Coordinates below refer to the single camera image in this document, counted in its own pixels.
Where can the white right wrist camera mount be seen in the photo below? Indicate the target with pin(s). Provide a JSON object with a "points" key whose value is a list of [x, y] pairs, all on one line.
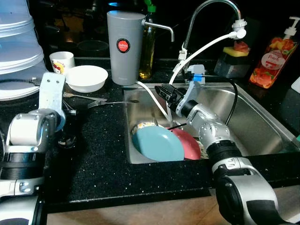
{"points": [[192, 91]]}

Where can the yellow oil bottle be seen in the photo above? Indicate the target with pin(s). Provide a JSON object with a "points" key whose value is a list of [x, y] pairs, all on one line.
{"points": [[147, 56]]}

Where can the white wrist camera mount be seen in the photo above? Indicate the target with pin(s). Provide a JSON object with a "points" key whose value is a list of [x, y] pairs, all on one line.
{"points": [[51, 93], [192, 91]]}

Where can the dark sponge holder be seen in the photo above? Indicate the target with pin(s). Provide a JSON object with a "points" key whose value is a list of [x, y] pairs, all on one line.
{"points": [[232, 68]]}

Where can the pink plate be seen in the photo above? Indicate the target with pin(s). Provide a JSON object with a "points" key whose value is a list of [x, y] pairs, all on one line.
{"points": [[191, 143]]}

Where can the translucent plastic food cover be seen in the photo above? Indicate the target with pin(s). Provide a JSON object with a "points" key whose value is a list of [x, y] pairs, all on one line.
{"points": [[18, 47]]}

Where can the patterned bowl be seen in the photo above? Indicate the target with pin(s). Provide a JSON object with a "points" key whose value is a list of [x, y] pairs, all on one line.
{"points": [[143, 124]]}

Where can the dark round container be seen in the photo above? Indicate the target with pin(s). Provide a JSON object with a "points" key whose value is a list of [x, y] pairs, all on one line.
{"points": [[92, 46]]}

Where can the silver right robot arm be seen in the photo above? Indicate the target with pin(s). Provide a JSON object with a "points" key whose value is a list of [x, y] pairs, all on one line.
{"points": [[239, 187]]}

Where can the orange dish soap pump bottle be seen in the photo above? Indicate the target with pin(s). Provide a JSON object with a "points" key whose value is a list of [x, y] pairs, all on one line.
{"points": [[272, 63]]}

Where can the teal plate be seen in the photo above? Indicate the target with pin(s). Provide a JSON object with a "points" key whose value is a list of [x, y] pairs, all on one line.
{"points": [[157, 145]]}

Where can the white ceramic bowl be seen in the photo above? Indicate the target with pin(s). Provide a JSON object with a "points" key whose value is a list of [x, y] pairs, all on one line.
{"points": [[86, 77]]}

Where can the red scrubber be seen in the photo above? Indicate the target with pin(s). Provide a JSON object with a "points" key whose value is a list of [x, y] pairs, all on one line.
{"points": [[242, 46]]}

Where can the chrome gooseneck faucet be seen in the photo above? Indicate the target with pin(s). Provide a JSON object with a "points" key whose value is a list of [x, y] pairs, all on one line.
{"points": [[240, 22]]}

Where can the silver metal fork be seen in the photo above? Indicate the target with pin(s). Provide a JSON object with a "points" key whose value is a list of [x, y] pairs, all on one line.
{"points": [[117, 101], [84, 97]]}

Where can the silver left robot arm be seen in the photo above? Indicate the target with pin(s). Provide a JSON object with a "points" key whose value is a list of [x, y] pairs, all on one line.
{"points": [[26, 129]]}

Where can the yellow sponge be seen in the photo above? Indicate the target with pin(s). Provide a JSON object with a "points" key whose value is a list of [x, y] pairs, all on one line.
{"points": [[228, 50]]}

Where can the grey water filter jug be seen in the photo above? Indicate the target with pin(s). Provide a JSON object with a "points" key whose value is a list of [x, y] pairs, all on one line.
{"points": [[124, 61]]}

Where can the stainless steel sink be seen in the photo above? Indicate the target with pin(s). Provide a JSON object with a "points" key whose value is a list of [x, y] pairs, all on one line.
{"points": [[253, 122]]}

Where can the white Hello Kitty mug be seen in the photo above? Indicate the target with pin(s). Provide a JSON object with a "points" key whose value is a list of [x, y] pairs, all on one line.
{"points": [[61, 61]]}

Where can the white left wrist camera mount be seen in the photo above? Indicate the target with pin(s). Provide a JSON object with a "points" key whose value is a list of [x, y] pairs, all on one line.
{"points": [[51, 93]]}

